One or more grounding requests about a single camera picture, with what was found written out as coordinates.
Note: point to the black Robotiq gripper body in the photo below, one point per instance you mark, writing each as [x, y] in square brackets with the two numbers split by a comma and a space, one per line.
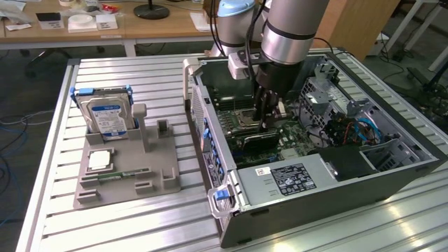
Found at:
[280, 76]

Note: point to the black Nvidia graphics card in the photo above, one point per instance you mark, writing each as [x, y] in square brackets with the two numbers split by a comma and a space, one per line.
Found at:
[260, 143]

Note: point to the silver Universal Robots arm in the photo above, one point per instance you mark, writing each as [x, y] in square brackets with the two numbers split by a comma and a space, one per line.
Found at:
[287, 39]

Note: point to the CPU socket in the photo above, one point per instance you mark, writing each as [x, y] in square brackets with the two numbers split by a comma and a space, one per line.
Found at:
[244, 118]

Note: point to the green motherboard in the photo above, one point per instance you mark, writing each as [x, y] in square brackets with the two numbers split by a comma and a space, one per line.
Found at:
[293, 131]

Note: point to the installed black RAM stick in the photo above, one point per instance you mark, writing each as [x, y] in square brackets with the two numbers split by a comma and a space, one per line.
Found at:
[241, 134]

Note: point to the metal disk bay cage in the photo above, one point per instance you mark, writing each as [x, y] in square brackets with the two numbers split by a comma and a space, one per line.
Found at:
[315, 99]

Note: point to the wooden cabinet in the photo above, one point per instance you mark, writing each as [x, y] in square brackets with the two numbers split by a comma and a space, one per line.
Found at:
[349, 26]

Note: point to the grey power supply unit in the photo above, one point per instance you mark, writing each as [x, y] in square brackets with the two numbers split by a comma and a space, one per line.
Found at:
[252, 183]

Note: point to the black fan shroud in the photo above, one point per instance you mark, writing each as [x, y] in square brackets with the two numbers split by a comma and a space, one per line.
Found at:
[347, 162]

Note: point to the white booklet stack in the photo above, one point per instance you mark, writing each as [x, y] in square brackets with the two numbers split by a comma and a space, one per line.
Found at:
[201, 22]

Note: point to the brown cardboard box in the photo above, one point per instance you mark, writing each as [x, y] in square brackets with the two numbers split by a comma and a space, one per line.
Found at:
[209, 8]

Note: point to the blue release tab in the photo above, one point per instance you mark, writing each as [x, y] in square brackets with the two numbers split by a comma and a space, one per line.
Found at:
[220, 196]

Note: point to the wooden desk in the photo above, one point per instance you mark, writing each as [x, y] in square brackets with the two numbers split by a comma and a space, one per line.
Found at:
[157, 29]

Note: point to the open black PC case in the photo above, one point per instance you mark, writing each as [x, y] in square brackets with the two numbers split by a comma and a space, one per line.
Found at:
[315, 210]

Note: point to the black floor stand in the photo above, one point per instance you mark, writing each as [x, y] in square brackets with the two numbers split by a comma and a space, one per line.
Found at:
[420, 78]

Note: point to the grey printed parts rack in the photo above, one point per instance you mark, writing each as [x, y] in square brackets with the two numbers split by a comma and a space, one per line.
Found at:
[129, 157]

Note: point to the black round lamp base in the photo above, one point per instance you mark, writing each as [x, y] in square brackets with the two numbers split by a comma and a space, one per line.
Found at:
[152, 11]

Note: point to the hard disk with blue caddy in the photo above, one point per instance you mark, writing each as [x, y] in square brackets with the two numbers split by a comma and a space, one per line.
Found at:
[104, 115]

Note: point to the green RAM stick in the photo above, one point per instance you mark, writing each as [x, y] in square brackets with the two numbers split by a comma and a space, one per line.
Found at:
[115, 176]

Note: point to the silver CPU chip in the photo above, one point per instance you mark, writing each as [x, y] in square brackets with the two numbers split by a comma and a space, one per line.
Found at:
[99, 160]

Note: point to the plain white box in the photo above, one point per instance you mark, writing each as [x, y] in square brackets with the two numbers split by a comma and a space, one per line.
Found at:
[107, 23]

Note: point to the red packet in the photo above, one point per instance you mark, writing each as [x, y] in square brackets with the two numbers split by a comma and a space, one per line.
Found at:
[108, 8]

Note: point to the black office chair base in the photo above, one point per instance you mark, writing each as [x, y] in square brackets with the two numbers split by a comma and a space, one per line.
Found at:
[35, 63]

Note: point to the white box with black top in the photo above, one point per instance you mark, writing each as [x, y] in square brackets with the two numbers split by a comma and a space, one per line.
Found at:
[51, 25]

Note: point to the white tape roll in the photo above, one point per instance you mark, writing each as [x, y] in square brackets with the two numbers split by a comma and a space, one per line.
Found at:
[64, 3]

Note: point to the white paper slip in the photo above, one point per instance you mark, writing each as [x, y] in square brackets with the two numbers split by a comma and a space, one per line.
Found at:
[17, 27]

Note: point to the clear plastic bag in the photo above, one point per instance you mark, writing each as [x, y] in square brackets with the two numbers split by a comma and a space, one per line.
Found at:
[13, 13]

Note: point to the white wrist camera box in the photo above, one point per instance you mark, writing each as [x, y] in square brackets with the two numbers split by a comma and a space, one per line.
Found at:
[239, 67]

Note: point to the white table frame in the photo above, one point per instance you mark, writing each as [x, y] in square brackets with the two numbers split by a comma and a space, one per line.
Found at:
[420, 26]

